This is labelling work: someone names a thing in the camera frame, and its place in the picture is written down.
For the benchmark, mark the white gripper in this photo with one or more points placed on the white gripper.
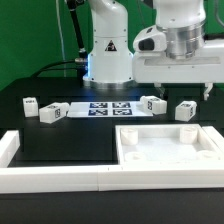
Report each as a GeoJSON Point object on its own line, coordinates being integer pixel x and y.
{"type": "Point", "coordinates": [206, 66]}

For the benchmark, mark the white square table top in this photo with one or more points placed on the white square table top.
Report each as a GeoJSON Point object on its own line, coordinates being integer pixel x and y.
{"type": "Point", "coordinates": [165, 144]}

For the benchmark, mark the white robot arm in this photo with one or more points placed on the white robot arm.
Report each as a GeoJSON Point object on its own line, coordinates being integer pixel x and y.
{"type": "Point", "coordinates": [171, 51]}

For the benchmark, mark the white marker sheet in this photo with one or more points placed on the white marker sheet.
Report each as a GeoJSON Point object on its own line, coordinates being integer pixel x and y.
{"type": "Point", "coordinates": [107, 109]}

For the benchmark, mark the white U-shaped obstacle fence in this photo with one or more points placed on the white U-shaped obstacle fence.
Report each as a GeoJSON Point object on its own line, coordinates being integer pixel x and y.
{"type": "Point", "coordinates": [106, 177]}

